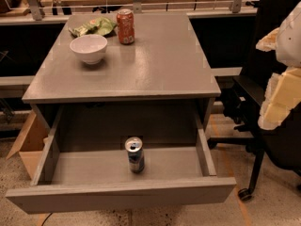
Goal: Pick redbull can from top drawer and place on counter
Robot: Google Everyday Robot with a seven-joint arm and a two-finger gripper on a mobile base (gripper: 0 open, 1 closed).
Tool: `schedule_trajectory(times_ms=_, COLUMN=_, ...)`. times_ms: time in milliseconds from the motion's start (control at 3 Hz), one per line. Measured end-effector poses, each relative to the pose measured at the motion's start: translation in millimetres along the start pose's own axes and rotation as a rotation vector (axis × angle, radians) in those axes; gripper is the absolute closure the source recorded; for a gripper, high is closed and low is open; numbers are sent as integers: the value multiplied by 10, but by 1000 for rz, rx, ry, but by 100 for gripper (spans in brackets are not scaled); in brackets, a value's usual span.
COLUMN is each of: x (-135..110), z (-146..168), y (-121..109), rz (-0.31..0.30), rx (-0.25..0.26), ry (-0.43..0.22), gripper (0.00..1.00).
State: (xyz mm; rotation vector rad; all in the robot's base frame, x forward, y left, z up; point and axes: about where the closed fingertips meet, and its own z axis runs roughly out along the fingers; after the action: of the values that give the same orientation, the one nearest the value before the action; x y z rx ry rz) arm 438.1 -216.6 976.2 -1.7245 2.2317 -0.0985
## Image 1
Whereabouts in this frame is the wooden background desk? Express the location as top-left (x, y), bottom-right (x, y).
top-left (0, 0), bottom-right (256, 25)

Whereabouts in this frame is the black floor cable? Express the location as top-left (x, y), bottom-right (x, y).
top-left (40, 212), bottom-right (55, 226)

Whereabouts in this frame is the green chip bag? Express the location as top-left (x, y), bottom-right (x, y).
top-left (69, 17), bottom-right (117, 38)

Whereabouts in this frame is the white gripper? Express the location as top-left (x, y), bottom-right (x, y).
top-left (256, 2), bottom-right (301, 130)

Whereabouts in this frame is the brown cardboard box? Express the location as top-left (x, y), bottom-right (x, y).
top-left (7, 111), bottom-right (48, 179)

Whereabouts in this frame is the grey cabinet counter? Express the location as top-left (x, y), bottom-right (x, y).
top-left (23, 12), bottom-right (220, 125)

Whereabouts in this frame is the white ceramic bowl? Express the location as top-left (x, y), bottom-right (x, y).
top-left (70, 34), bottom-right (108, 65)

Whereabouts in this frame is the orange soda can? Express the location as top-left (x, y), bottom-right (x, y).
top-left (117, 8), bottom-right (135, 44)

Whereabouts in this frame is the grey open top drawer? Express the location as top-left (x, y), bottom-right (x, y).
top-left (6, 105), bottom-right (235, 214)

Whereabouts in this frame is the black office chair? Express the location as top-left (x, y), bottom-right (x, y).
top-left (208, 0), bottom-right (301, 201)

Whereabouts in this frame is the blue silver redbull can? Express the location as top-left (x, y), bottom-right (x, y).
top-left (125, 137), bottom-right (145, 173)

